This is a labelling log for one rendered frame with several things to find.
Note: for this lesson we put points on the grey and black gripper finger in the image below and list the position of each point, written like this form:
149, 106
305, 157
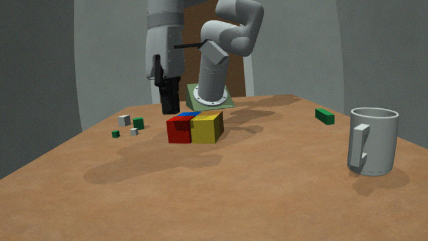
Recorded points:
166, 89
176, 86

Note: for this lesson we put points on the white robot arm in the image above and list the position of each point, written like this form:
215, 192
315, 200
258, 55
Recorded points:
216, 38

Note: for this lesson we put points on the yellow cube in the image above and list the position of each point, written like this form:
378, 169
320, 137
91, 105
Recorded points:
205, 129

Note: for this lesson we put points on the red cube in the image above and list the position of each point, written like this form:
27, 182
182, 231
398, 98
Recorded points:
179, 130

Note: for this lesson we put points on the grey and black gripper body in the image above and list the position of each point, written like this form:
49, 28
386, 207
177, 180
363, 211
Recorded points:
161, 40

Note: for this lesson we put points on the grey mug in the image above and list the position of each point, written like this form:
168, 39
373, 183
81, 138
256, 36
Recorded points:
378, 144

